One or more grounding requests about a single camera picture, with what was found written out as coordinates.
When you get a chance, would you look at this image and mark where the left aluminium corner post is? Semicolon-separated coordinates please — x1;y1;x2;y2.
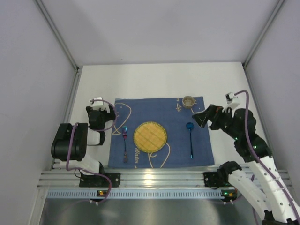
35;0;80;71

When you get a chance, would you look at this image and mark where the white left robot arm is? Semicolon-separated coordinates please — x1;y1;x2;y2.
51;104;116;176

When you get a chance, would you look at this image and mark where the speckled ceramic cup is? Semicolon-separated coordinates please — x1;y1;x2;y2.
182;96;196;109

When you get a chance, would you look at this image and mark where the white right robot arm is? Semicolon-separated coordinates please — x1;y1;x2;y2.
192;105;300;225

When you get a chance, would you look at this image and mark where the purple fork with patterned handle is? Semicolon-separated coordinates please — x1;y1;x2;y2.
122;126;128;163

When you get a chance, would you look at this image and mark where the aluminium corner post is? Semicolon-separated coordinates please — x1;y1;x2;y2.
35;0;80;71
242;0;288;68

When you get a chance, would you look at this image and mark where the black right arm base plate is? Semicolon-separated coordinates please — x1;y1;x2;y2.
203;168;234;189

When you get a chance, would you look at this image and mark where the blue metallic spoon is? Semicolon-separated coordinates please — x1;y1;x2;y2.
186;122;194;159

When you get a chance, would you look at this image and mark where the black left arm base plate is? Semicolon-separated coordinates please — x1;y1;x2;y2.
79;172;121;188

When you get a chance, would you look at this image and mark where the round yellow woven coaster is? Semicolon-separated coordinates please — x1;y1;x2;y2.
133;121;167;153

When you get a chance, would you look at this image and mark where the blue cloth placemat with fish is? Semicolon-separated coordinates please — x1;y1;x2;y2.
108;97;215;169

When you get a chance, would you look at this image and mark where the perforated grey cable duct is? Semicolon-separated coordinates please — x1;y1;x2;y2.
46;188;237;200

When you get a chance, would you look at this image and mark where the aluminium front rail frame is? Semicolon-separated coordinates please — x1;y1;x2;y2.
36;164;293;189

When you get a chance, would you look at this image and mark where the right aluminium corner post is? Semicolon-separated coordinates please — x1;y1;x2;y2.
242;0;288;68

